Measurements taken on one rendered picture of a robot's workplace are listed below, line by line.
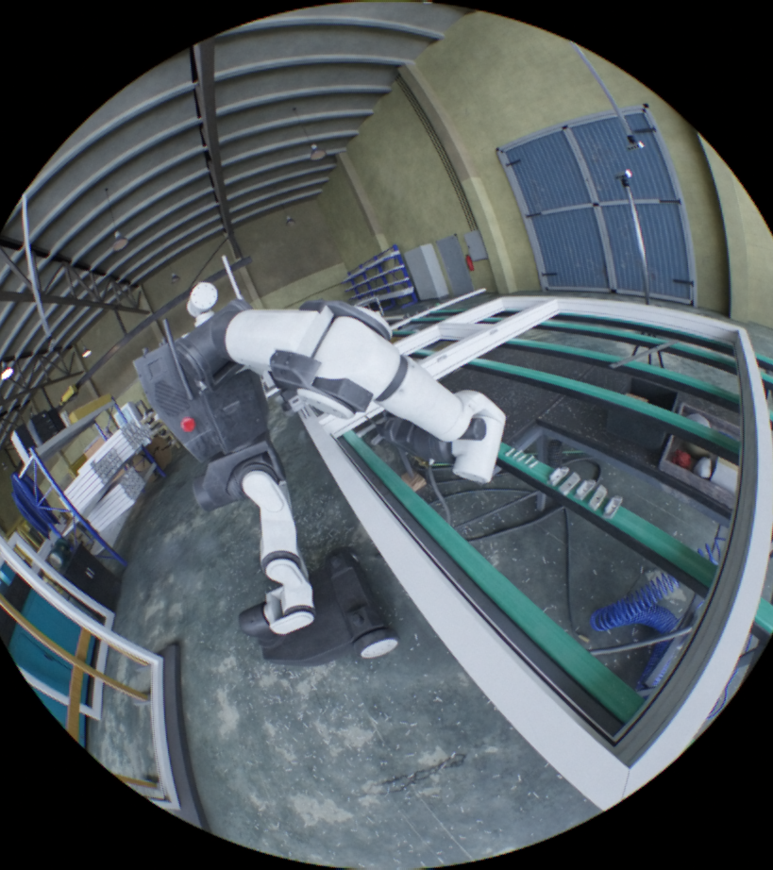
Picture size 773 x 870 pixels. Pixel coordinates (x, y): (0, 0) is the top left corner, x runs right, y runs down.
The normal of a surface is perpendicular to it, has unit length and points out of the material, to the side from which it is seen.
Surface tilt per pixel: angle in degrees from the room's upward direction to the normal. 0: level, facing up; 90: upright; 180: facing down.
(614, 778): 0
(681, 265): 90
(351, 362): 47
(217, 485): 90
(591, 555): 0
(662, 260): 90
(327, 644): 0
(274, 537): 90
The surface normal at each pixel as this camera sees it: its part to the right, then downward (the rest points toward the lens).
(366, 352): 0.07, -0.13
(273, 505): 0.38, 0.36
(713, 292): -0.83, 0.50
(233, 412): 0.76, 0.34
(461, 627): -0.35, -0.79
